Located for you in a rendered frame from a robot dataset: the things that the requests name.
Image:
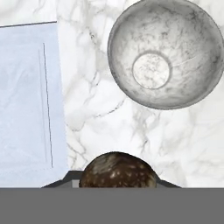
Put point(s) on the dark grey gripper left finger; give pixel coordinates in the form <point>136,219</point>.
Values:
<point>70,178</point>

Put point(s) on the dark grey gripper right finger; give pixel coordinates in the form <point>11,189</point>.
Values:
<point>164,183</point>

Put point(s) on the brown speckled mushroom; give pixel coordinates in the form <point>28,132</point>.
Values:
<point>117,172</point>

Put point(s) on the white marble bowl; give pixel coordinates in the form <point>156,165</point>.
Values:
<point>166,55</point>

